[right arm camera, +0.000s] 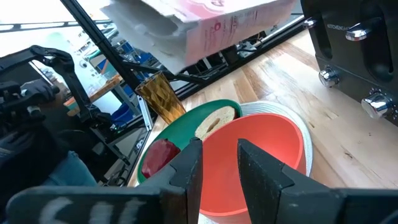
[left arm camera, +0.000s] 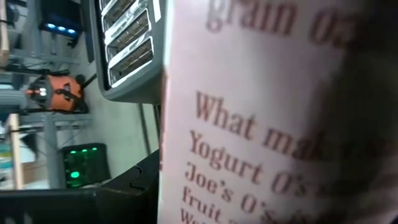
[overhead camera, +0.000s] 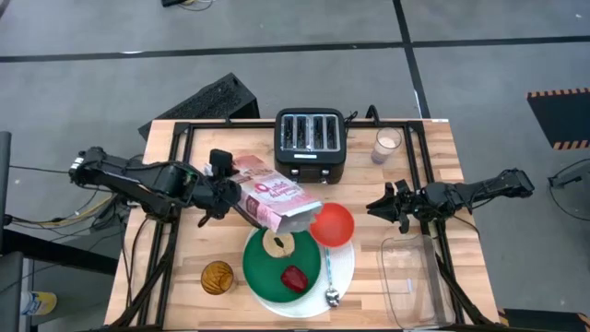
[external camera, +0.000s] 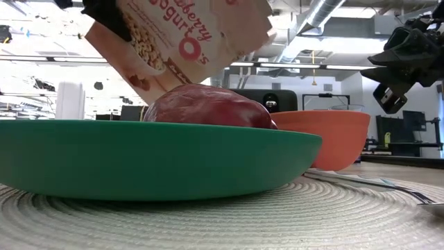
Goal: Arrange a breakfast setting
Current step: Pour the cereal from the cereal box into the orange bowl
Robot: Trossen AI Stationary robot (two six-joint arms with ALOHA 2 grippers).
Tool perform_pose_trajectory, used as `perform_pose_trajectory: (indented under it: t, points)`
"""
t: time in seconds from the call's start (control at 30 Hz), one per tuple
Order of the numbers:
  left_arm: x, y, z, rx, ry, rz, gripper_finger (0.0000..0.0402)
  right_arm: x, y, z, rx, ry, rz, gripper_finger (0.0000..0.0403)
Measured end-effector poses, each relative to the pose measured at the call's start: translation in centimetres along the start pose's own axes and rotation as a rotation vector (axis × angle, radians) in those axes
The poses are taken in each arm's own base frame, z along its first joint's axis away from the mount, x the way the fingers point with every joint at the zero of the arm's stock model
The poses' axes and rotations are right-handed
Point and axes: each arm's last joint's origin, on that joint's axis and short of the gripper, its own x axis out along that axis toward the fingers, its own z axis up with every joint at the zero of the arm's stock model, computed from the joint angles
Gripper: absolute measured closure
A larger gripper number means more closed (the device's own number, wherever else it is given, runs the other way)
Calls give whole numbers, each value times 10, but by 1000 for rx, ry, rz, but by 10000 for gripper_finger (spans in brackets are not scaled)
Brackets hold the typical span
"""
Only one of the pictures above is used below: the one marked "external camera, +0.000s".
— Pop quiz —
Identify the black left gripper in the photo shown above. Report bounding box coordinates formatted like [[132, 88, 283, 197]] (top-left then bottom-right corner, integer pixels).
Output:
[[53, 0, 133, 43]]

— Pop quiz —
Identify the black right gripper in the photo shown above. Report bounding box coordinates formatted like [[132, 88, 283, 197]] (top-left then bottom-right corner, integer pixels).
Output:
[[360, 1, 444, 115]]

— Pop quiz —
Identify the red bowl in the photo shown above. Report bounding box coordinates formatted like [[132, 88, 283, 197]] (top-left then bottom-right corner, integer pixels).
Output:
[[270, 110, 372, 172]]

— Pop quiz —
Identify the pink strawberry yogurt cereal box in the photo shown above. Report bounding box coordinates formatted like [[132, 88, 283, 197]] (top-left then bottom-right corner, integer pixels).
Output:
[[84, 0, 279, 106]]

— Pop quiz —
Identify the spoon with blue-white handle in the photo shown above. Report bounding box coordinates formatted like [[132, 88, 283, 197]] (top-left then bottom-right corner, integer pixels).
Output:
[[304, 169, 444, 219]]

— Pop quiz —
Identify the dark red toy fruit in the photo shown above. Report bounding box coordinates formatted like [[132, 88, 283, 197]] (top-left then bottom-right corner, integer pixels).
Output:
[[142, 83, 279, 131]]

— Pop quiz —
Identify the black desk with monitor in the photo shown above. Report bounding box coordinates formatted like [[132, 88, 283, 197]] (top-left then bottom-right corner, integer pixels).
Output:
[[375, 110, 444, 158]]

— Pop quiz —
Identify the white cylindrical column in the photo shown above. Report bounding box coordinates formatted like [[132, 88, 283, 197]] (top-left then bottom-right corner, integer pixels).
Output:
[[55, 80, 86, 121]]

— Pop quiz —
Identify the black four-slot toaster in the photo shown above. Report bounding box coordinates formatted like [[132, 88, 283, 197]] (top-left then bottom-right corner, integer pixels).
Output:
[[228, 88, 299, 114]]

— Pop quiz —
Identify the green plate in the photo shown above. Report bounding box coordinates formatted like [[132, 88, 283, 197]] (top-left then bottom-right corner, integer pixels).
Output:
[[0, 119, 323, 203]]

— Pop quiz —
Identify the white plate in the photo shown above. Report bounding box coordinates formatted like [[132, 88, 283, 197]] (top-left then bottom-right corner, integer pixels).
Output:
[[0, 168, 444, 250]]

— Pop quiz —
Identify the silver ceiling air duct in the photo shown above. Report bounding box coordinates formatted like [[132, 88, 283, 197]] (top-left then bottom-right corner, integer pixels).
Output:
[[278, 0, 347, 64]]

